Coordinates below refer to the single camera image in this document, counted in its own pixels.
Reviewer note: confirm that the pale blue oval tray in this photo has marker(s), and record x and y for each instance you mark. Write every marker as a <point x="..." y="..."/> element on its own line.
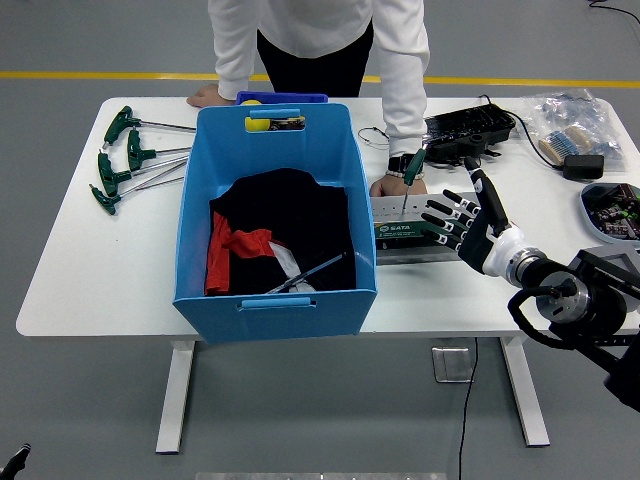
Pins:
<point x="587" y="215"/>

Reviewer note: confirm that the person's right hand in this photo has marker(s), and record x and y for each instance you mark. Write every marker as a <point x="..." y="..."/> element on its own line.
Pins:
<point x="210" y="96"/>

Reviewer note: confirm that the electronic parts heap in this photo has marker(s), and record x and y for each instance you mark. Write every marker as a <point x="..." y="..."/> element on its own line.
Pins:
<point x="615" y="215"/>

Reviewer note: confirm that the dark blue plastic bin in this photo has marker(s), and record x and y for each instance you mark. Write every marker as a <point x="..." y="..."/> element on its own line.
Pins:
<point x="285" y="95"/>

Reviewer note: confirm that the blue plastic storage box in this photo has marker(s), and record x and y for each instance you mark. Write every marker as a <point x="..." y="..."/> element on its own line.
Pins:
<point x="275" y="322"/>

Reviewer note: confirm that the tan resistor strip bundle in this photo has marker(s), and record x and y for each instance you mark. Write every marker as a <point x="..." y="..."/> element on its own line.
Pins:
<point x="562" y="145"/>

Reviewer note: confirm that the person's left hand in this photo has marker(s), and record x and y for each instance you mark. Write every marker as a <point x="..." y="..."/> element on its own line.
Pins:
<point x="395" y="187"/>

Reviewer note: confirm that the person's left forearm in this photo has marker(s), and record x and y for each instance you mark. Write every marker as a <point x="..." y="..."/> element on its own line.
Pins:
<point x="405" y="110"/>

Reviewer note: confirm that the black wristwatch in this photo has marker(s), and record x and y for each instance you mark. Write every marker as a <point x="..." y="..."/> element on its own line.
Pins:
<point x="396" y="162"/>

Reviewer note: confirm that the white table leg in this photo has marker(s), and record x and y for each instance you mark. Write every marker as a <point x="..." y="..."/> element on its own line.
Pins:
<point x="175" y="400"/>
<point x="525" y="400"/>

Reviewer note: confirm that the black power adapter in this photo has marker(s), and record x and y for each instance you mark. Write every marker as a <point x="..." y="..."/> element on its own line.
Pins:
<point x="582" y="166"/>

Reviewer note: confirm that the person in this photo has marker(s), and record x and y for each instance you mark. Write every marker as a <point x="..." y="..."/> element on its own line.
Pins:
<point x="310" y="25"/>

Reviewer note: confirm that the black red white garment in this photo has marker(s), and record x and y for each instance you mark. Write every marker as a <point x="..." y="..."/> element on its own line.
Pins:
<point x="280" y="210"/>

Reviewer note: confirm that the clear plastic parts bag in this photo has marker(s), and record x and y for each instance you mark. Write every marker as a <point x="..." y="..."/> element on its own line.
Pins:
<point x="575" y="110"/>

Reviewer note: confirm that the green grey wrench stand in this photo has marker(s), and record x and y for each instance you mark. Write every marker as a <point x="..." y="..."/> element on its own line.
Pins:
<point x="395" y="229"/>

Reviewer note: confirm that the person's right forearm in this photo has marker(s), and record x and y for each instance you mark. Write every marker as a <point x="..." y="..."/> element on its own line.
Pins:
<point x="232" y="60"/>

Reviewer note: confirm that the black plastic tray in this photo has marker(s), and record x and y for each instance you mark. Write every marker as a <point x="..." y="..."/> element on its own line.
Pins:
<point x="470" y="122"/>

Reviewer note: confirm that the black white robot left hand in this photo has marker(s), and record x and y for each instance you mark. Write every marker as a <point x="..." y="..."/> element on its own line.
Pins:
<point x="15" y="457"/>

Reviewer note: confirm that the metal floor plate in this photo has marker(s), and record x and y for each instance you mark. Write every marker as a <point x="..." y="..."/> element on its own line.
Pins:
<point x="450" y="365"/>

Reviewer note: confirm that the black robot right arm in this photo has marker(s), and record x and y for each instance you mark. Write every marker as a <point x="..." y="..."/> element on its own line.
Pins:
<point x="595" y="300"/>

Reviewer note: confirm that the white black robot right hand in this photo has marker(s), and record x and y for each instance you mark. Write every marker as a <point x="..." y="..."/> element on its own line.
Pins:
<point x="485" y="240"/>

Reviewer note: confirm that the black plastic bracket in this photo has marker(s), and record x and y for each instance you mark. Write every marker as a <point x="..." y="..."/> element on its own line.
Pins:
<point x="462" y="147"/>

